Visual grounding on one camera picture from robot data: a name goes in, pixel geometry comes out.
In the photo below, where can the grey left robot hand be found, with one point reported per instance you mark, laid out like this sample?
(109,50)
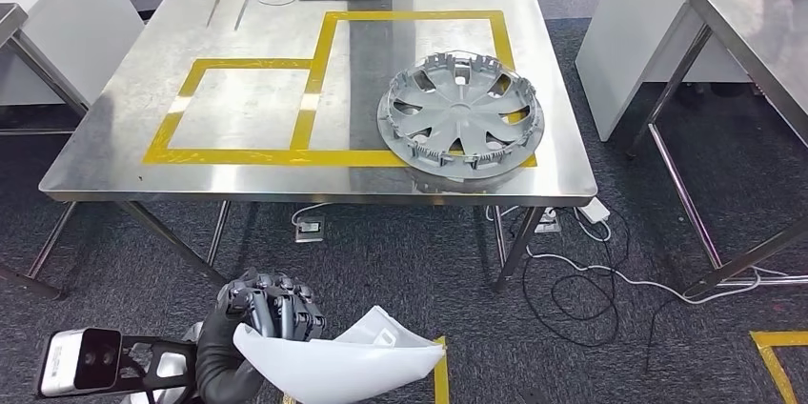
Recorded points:
(214,350)

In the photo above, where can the white curved plastic part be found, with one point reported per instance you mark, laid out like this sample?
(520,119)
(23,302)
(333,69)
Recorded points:
(341,366)

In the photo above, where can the stainless steel workbench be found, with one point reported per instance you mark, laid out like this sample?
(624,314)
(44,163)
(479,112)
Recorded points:
(252,180)

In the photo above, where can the metal floor socket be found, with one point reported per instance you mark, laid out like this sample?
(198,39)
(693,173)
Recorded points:
(310,229)
(548,223)

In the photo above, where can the stainless steel table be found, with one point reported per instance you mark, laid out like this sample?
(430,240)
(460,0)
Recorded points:
(757,35)
(38,73)

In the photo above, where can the thin metal rod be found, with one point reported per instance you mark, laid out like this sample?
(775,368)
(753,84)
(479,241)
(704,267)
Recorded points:
(241,13)
(213,12)

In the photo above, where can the grey plastic wheel cover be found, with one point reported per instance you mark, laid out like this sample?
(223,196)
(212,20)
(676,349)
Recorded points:
(461,114)

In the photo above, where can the white table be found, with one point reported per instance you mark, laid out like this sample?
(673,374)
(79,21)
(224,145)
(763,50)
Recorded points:
(82,29)
(631,41)

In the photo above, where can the white power strip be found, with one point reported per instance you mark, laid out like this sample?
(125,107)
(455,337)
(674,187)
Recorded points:
(594,210)

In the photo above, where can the black camera bracket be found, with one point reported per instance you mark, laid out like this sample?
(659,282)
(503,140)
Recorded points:
(158,344)

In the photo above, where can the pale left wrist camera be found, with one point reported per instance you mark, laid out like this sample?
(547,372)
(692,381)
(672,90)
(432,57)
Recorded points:
(76,360)

